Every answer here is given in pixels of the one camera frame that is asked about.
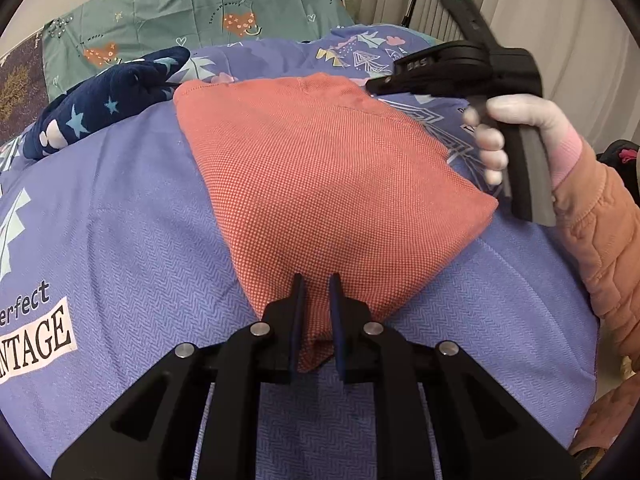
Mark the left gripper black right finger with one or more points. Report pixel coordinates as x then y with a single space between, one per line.
438 413

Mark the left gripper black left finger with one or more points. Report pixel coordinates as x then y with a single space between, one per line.
194 413

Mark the orange knit shirt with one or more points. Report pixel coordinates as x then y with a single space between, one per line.
311 176

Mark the pink quilted sleeve forearm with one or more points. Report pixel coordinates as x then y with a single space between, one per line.
598 222

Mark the white gloved right hand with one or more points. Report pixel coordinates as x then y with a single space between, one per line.
562 144

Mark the dark garment with red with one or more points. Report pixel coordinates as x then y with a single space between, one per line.
622 156

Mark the purple patterned bedspread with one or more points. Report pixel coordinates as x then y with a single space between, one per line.
111 256

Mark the teal patterned pillow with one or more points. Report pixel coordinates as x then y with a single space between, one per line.
101 33

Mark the navy star patterned garment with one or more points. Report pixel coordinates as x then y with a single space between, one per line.
121 91

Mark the dark grey patterned pillow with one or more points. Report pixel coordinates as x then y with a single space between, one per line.
23 91

